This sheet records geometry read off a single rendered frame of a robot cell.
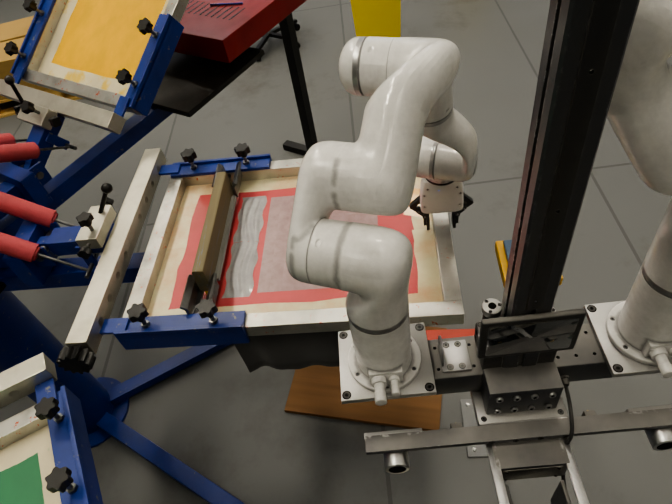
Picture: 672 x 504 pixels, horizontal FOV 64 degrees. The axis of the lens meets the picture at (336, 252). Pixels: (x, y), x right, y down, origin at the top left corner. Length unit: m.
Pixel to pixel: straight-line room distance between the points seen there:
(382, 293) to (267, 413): 1.58
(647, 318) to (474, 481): 1.25
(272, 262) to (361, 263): 0.70
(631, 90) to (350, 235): 0.36
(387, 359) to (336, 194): 0.29
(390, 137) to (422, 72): 0.09
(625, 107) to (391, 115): 0.27
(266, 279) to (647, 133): 0.91
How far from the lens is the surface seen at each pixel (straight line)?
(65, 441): 1.24
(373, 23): 3.82
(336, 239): 0.70
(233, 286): 1.34
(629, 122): 0.73
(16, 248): 1.56
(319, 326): 1.20
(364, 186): 0.70
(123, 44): 1.96
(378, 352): 0.84
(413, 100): 0.73
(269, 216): 1.49
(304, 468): 2.12
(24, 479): 1.31
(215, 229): 1.37
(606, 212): 2.89
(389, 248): 0.69
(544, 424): 1.00
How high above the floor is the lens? 1.96
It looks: 48 degrees down
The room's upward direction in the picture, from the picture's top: 12 degrees counter-clockwise
